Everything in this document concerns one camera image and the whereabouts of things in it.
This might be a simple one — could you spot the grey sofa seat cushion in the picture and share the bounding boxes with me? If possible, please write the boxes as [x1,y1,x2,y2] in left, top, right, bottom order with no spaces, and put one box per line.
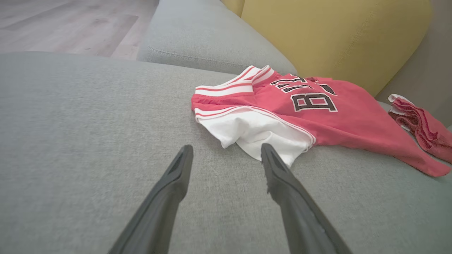
[137,0,298,75]

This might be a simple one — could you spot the large yellow back cushion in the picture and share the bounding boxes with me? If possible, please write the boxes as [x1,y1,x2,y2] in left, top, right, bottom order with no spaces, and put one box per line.
[241,0,433,97]

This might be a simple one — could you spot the large grey sofa chaise cushion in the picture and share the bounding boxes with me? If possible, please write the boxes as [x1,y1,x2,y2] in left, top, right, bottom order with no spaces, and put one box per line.
[0,52,452,254]

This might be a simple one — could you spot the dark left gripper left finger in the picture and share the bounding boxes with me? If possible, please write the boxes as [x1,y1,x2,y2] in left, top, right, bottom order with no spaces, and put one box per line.
[108,144,194,254]

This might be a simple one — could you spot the red and white jersey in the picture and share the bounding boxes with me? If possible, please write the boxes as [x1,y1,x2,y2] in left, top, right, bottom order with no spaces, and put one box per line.
[191,65,452,177]

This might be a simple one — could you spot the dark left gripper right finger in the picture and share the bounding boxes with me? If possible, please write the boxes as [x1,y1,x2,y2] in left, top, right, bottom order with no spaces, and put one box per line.
[261,143,352,254]

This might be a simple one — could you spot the small yellow back cushion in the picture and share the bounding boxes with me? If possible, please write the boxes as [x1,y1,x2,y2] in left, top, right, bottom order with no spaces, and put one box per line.
[221,0,245,17]

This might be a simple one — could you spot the red shorts with white stripe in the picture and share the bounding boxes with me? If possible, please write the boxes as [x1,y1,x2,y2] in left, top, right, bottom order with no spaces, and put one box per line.
[388,94,452,164]

